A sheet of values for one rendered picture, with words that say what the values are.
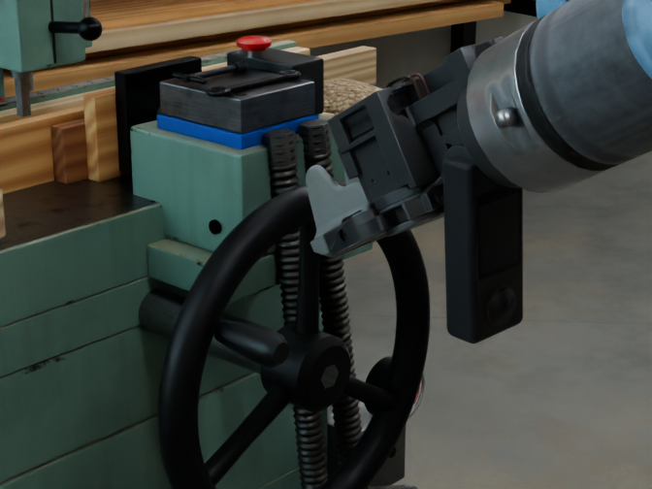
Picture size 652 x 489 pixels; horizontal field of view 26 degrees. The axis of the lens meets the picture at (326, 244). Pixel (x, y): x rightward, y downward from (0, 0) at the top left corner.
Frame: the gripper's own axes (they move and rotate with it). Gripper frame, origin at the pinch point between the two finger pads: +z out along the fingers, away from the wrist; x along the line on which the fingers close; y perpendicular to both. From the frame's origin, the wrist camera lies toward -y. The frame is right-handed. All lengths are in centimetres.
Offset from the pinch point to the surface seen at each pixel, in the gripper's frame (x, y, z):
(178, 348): 8.7, -2.2, 8.8
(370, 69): -48, 20, 40
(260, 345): 5.7, -4.1, 3.9
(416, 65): -272, 63, 257
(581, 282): -204, -19, 165
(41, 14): -1.5, 28.4, 25.7
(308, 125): -12.7, 10.9, 12.4
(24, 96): -1.8, 24.0, 33.8
